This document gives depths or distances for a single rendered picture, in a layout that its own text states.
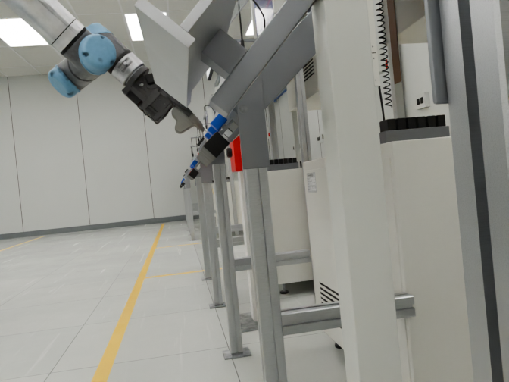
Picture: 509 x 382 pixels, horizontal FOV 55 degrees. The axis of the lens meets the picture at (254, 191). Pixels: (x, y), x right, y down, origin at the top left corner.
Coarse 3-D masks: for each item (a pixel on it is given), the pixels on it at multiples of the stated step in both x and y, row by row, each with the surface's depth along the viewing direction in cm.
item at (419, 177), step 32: (320, 160) 146; (384, 160) 101; (416, 160) 98; (448, 160) 100; (320, 192) 148; (416, 192) 98; (448, 192) 100; (320, 224) 151; (416, 224) 98; (448, 224) 100; (320, 256) 155; (416, 256) 98; (448, 256) 100; (320, 288) 158; (416, 288) 98; (448, 288) 100; (416, 320) 98; (448, 320) 99; (416, 352) 98; (448, 352) 99
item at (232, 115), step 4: (216, 112) 109; (232, 112) 97; (216, 116) 113; (228, 116) 103; (232, 116) 100; (236, 116) 97; (212, 120) 120; (228, 120) 106; (236, 120) 100; (232, 124) 107; (236, 124) 103; (228, 128) 114; (232, 128) 111; (224, 132) 122; (228, 132) 118; (232, 132) 114; (204, 136) 157; (224, 136) 127; (228, 136) 123; (236, 136) 115
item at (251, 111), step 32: (256, 96) 89; (256, 128) 89; (384, 128) 116; (416, 128) 115; (448, 128) 116; (224, 160) 167; (256, 160) 89; (288, 256) 166; (288, 320) 90; (320, 320) 92; (224, 352) 166
